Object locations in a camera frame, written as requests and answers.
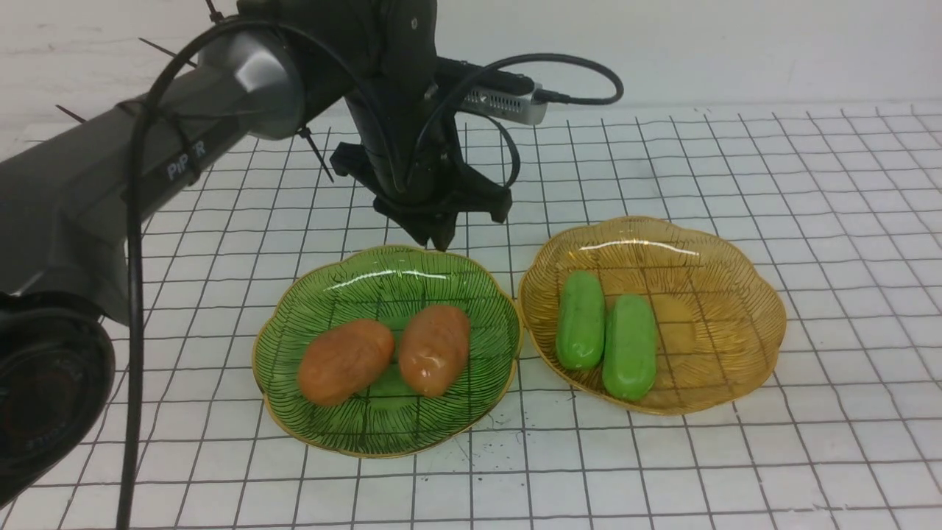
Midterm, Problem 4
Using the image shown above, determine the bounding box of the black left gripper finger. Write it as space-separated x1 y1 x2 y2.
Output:
397 214 441 248
434 212 458 252

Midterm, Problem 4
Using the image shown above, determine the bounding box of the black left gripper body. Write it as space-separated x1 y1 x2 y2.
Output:
330 142 514 224

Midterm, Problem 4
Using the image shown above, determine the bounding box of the brown potato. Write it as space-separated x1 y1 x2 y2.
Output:
397 305 470 398
297 319 396 407

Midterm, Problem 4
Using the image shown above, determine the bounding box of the small green cucumber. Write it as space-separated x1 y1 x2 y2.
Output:
556 269 606 370

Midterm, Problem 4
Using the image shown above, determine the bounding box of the large green cucumber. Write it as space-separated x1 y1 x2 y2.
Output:
602 293 659 402

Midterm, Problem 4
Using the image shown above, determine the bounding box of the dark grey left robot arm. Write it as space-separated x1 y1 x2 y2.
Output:
1 1 537 504

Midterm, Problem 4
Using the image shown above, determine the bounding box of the green glass plate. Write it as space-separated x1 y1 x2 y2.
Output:
252 245 523 459

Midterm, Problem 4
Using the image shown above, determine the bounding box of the amber glass plate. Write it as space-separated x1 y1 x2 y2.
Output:
517 216 787 416

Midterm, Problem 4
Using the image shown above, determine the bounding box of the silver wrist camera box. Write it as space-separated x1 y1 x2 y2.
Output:
435 57 548 125

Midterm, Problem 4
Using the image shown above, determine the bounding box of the black camera cable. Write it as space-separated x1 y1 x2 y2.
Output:
116 18 625 530

